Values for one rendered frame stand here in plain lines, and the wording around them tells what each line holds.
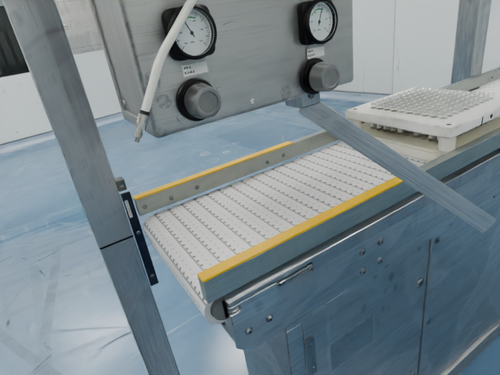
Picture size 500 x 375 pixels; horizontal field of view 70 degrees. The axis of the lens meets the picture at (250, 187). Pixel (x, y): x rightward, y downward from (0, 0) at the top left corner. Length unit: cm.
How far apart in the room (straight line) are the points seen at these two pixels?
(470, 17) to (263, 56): 99
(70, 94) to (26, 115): 479
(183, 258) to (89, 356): 117
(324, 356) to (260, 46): 58
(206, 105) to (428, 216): 49
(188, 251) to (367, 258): 27
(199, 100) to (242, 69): 6
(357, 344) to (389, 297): 11
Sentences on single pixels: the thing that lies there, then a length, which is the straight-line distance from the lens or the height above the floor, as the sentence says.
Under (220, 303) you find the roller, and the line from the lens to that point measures 45.
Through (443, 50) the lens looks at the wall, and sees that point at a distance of 405.
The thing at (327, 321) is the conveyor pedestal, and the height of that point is 59.
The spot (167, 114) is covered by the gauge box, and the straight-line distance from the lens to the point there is 29.
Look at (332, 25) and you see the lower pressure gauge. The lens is 36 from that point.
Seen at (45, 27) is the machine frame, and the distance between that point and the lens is 59.
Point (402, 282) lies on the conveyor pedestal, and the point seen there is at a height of 56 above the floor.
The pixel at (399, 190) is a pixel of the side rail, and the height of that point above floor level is 83.
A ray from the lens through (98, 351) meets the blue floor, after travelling 165.
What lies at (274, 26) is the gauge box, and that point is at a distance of 33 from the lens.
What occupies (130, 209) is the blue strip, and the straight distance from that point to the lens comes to 65.
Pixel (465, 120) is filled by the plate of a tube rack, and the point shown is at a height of 88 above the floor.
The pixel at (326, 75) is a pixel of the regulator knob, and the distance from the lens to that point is 34.
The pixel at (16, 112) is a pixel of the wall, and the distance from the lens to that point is 537.
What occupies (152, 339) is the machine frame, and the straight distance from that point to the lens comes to 82.
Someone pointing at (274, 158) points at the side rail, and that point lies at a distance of 74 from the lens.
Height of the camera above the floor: 109
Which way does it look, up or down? 25 degrees down
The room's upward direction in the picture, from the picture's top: 9 degrees counter-clockwise
